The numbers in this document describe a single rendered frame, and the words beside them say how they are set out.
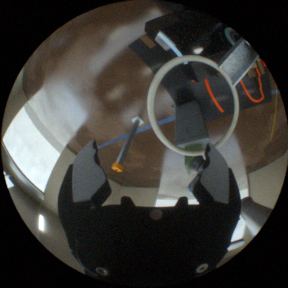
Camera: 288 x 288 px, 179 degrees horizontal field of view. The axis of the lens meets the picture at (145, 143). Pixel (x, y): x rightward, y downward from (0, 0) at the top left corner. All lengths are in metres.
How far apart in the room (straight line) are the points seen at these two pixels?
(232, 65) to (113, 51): 1.58
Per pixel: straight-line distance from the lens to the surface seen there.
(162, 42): 0.83
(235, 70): 0.60
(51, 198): 6.31
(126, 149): 1.60
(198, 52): 0.78
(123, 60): 1.72
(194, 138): 1.09
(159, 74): 0.39
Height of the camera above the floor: 1.56
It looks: 38 degrees down
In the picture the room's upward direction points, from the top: 163 degrees counter-clockwise
